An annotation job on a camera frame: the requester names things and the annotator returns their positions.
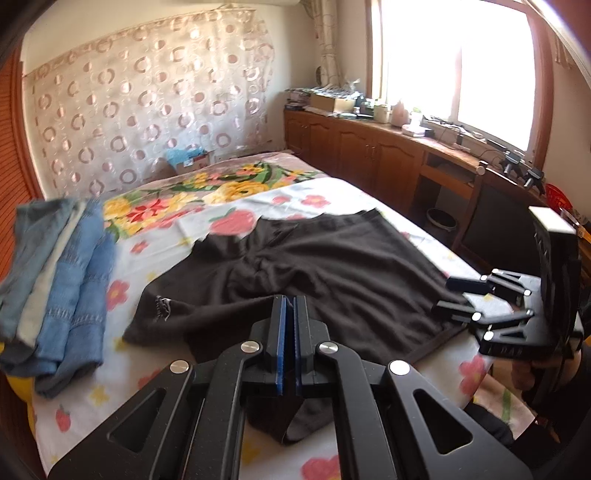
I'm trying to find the sheer circle pattern curtain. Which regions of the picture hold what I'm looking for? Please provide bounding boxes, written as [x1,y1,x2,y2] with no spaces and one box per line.
[23,6,274,197]

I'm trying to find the window with wooden frame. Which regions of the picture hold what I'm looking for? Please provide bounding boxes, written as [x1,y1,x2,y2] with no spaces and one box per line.
[366,1,554,167]

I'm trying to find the pink yellow floral bedspread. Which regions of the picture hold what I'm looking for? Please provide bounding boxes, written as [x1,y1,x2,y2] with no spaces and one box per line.
[104,151,325,240]

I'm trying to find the wooden wardrobe door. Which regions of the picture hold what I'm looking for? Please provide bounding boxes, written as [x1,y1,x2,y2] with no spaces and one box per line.
[0,43,43,278]

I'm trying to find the small cardboard tissue box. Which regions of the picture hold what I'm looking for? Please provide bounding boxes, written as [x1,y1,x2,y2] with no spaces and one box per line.
[165,147,211,175]

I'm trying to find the long wooden cabinet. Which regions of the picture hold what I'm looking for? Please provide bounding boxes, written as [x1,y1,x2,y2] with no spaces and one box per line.
[282,108,548,232]

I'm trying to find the black pants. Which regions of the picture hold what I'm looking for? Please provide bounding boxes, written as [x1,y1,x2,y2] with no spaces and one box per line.
[121,208,475,446]

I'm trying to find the white strawberry flower blanket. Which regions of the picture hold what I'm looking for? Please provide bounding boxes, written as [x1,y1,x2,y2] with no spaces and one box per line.
[34,176,498,480]

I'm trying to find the black waste bin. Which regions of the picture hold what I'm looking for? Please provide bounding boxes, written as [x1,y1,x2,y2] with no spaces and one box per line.
[425,207,458,246]

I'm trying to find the cardboard box on cabinet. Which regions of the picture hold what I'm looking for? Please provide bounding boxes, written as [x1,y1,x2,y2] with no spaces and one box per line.
[310,93,356,113]

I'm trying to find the stack of folded blue jeans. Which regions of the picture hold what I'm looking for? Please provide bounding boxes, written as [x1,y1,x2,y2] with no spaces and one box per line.
[1,198,115,399]

